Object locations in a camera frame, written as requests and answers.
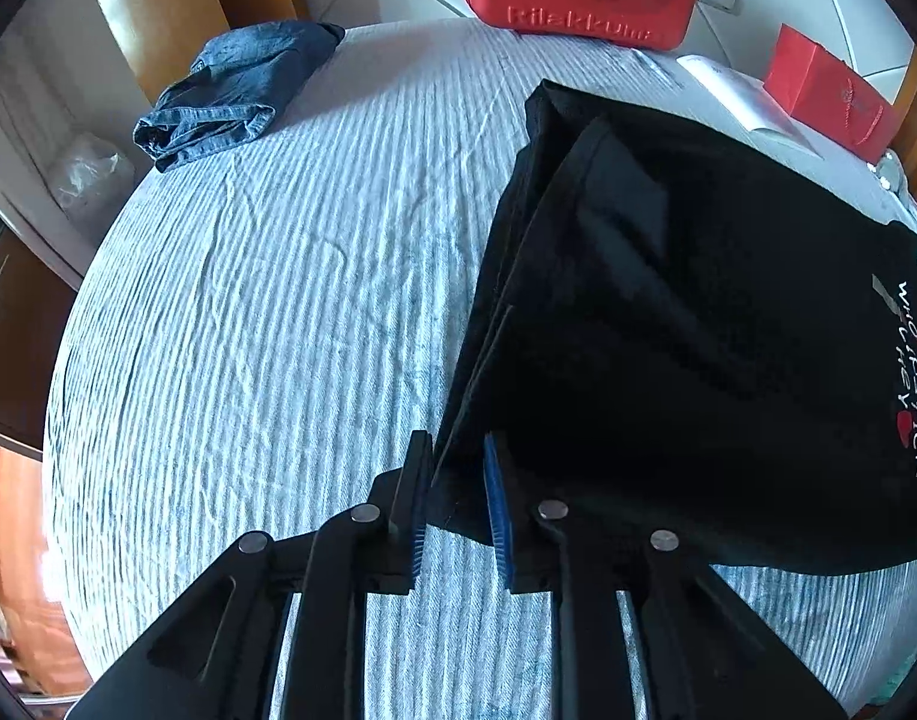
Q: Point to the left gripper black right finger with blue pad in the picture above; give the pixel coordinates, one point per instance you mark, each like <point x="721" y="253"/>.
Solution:
<point x="638" y="619"/>

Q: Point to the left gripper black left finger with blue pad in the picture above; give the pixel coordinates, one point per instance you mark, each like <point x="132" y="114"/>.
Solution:
<point x="277" y="624"/>

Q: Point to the black t-shirt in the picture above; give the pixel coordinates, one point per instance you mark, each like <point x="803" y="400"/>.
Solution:
<point x="672" y="330"/>

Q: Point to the striped light blue bedsheet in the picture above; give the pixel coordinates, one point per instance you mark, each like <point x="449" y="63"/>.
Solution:
<point x="261" y="331"/>

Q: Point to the clear plastic bag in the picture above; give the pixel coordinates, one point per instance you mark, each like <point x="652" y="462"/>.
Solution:
<point x="91" y="180"/>

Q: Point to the white booklet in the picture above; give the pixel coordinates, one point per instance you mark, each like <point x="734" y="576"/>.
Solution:
<point x="748" y="103"/>

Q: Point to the folded blue denim garment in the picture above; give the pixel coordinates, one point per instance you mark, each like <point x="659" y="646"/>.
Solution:
<point x="234" y="91"/>

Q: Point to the red paper gift bag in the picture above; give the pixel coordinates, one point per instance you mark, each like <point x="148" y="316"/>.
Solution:
<point x="816" y="88"/>

